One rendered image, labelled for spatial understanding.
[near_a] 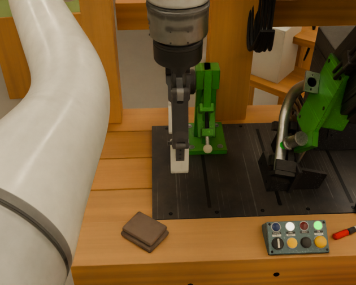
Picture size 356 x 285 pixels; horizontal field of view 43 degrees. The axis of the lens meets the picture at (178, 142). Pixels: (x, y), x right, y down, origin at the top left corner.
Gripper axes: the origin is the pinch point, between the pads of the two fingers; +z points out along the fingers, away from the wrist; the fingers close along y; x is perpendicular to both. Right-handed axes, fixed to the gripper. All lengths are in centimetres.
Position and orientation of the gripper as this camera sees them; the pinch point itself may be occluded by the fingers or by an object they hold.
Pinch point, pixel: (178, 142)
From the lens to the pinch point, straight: 79.9
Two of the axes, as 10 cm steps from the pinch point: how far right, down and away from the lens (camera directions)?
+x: 10.0, -0.3, 0.4
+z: 0.0, 7.8, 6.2
